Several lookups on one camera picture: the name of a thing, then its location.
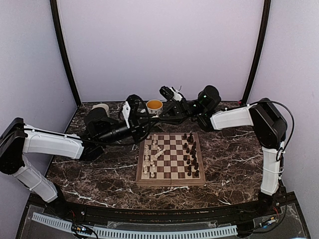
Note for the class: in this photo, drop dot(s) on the white cable duct strip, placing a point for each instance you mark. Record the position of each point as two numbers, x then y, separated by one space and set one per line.
135 232

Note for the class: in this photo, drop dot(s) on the white ceramic mug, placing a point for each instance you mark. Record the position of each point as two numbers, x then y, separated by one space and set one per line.
103 106

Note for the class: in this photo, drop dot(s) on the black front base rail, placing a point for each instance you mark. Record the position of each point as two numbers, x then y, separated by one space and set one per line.
157 210

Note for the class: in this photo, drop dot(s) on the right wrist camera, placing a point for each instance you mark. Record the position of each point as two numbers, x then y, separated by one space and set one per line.
170 94

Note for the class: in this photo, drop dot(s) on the yellow inside patterned mug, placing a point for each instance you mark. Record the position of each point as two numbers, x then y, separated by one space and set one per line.
154 107

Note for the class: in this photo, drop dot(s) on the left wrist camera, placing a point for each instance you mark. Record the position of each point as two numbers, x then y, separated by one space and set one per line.
130 110

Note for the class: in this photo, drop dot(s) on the black frame post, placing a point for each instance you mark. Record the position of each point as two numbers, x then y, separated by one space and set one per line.
63 51
258 51

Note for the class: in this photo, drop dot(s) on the black frame post left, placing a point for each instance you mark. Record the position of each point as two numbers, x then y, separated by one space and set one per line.
63 51

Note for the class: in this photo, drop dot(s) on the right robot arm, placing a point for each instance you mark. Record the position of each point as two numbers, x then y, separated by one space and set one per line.
267 122

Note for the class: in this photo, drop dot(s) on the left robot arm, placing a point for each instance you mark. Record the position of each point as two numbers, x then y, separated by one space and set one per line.
19 139

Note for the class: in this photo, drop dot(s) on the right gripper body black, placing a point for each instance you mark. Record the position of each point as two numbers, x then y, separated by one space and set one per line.
188 111

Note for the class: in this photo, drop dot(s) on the wooden chess board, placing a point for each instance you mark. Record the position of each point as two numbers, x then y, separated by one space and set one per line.
180 165

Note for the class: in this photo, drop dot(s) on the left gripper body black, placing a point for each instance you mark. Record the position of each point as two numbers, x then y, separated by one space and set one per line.
110 137

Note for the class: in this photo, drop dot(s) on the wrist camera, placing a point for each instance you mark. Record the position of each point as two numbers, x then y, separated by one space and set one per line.
130 110
170 94

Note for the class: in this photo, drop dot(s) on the white chess queen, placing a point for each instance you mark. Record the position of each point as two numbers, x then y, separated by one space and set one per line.
160 152

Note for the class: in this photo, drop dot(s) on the black frame post right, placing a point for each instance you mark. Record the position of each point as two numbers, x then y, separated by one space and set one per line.
258 51

